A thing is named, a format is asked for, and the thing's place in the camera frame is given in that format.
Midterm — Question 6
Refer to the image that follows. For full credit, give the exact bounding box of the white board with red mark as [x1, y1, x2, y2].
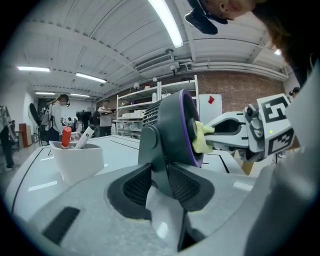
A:
[198, 93, 223, 124]

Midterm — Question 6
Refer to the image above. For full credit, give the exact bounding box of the black head-mounted camera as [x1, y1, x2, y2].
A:
[184, 0, 229, 35]

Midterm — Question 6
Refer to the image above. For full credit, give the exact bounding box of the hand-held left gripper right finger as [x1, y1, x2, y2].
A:
[168, 162, 262, 256]

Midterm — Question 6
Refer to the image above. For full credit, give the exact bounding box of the white marker with black cap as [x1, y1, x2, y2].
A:
[74, 124, 97, 150]

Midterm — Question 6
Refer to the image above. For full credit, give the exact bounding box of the grey purple fan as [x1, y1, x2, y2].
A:
[137, 88, 205, 201]

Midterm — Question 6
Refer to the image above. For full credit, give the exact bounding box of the ceiling tube light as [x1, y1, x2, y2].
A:
[17, 65, 51, 74]
[75, 72, 108, 84]
[147, 0, 185, 49]

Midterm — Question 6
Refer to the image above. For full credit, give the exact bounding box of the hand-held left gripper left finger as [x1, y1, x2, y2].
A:
[29, 162, 177, 256]

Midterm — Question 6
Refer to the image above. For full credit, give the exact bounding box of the yellow wiping cloth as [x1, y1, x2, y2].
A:
[191, 120, 216, 155]

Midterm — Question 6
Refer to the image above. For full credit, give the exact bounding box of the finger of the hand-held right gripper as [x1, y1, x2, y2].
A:
[206, 111, 248, 131]
[204, 135, 251, 154]

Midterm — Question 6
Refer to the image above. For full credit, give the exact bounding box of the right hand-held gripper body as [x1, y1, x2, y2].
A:
[243, 93, 296, 163]

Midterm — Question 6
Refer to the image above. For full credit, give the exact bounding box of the ceiling air vent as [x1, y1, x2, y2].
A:
[134, 53, 175, 74]

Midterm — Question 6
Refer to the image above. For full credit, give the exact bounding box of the person's face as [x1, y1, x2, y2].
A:
[216, 0, 256, 21]

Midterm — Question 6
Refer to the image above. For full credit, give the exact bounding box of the white organizer tray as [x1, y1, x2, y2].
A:
[49, 140, 105, 186]

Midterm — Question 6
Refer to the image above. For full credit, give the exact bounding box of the white shelf unit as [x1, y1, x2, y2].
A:
[116, 74, 200, 139]

